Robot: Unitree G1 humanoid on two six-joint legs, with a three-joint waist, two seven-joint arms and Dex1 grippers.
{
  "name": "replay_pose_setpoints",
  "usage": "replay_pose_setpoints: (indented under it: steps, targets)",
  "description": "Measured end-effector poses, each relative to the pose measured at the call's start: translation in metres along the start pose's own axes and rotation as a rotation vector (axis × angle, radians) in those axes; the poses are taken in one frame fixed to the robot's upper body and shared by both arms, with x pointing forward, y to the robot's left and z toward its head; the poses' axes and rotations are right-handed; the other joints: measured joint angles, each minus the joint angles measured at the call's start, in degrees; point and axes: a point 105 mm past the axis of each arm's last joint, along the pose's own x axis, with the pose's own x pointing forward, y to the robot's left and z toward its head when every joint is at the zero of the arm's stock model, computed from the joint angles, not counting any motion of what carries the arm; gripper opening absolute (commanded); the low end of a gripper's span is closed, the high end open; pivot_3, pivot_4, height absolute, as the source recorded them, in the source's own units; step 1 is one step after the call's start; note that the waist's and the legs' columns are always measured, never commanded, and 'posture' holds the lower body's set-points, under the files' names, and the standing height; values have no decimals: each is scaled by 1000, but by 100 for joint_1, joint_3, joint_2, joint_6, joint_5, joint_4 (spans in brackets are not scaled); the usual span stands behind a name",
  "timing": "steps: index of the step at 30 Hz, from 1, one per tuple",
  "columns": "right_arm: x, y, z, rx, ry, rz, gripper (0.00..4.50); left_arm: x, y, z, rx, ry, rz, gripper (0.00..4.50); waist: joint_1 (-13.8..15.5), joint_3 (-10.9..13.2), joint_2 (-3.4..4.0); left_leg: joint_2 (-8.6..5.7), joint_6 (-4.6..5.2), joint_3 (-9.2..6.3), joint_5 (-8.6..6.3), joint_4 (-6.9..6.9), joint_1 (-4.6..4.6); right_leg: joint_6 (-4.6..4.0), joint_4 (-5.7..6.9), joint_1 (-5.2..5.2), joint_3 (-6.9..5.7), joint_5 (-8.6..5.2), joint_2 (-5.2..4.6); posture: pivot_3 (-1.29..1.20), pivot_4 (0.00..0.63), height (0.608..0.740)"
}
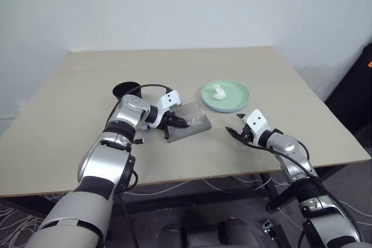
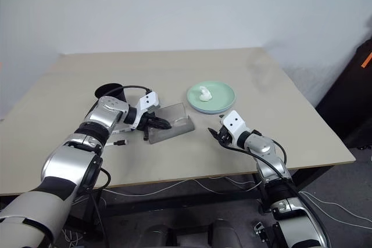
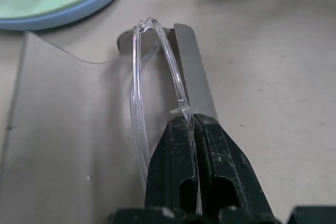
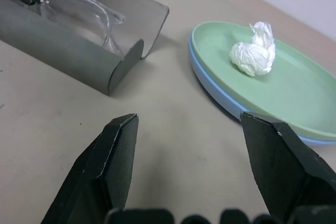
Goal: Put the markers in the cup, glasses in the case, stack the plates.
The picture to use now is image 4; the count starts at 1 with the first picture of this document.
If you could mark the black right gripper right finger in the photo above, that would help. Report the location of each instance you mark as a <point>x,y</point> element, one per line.
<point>278,161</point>

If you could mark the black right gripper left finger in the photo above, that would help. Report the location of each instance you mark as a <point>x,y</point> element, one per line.
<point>110,161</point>

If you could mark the grey glasses case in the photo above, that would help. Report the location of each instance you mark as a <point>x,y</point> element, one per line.
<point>65,51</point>

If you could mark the green plate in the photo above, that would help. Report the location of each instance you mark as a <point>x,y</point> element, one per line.
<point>294,87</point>

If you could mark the crumpled white tissue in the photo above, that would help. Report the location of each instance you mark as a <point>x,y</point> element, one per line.
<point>253,53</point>

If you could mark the blue plate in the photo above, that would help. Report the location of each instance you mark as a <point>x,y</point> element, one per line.
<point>210,87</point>

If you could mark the clear plastic glasses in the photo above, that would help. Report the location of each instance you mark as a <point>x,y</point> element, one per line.
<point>103,16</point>

